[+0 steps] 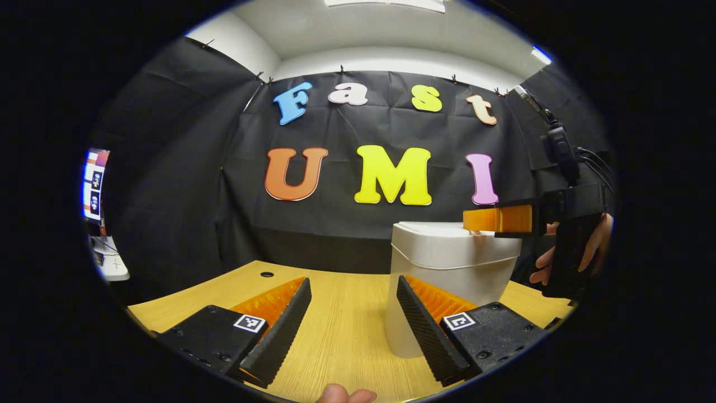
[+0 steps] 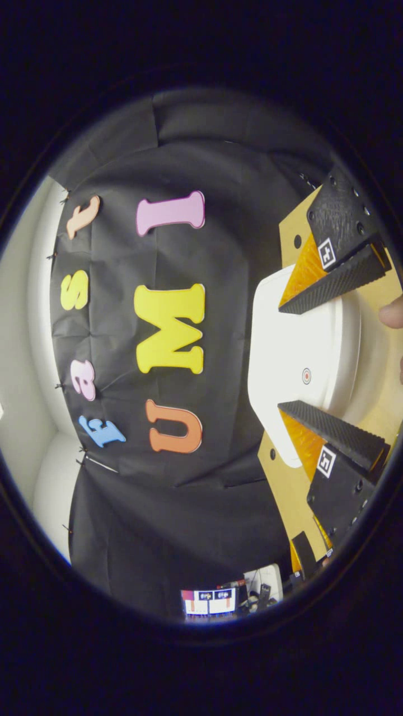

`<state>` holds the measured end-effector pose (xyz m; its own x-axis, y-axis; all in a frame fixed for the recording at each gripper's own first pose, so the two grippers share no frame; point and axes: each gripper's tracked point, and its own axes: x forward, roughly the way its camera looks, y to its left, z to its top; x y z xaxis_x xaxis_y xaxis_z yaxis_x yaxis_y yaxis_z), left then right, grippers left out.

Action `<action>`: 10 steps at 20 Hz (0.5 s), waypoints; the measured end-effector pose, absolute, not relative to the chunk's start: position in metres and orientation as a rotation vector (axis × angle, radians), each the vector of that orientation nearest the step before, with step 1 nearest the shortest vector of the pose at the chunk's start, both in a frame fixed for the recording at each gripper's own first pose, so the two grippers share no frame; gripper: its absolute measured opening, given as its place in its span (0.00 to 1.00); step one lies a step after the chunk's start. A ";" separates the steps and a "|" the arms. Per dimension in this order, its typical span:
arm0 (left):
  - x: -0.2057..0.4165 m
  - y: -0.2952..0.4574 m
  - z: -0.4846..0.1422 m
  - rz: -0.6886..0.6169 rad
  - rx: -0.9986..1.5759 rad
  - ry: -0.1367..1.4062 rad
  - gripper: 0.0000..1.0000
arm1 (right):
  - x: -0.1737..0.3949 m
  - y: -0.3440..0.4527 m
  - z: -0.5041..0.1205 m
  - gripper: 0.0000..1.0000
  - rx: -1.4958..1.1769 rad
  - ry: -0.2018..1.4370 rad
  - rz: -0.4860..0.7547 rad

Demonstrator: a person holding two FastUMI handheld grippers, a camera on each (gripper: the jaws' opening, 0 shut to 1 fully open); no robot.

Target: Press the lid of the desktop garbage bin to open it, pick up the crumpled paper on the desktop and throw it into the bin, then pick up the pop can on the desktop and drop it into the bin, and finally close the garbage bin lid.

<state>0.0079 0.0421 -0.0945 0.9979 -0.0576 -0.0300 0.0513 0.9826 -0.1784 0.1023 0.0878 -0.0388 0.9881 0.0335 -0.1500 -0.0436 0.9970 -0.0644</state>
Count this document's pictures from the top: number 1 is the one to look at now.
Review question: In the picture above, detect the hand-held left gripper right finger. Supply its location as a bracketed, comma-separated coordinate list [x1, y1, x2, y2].
[395, 274, 549, 388]

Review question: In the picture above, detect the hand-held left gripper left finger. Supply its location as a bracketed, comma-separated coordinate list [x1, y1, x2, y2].
[158, 277, 313, 390]

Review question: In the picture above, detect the white desktop garbage bin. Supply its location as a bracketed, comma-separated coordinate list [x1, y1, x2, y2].
[384, 221, 522, 359]

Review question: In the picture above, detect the white garbage bin lid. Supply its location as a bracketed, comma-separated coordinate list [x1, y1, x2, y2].
[393, 221, 498, 239]

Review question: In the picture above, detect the wooden desktop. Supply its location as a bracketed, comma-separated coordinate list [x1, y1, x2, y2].
[128, 260, 577, 403]

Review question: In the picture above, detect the black backdrop cloth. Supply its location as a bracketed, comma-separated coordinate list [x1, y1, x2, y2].
[87, 36, 616, 306]

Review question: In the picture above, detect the white side table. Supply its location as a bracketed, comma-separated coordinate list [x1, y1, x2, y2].
[89, 235, 130, 282]

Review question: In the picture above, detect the computer monitor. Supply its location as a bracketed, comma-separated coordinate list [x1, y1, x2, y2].
[83, 148, 110, 222]

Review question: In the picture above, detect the long ceiling light panel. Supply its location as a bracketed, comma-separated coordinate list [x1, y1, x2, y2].
[324, 0, 446, 13]

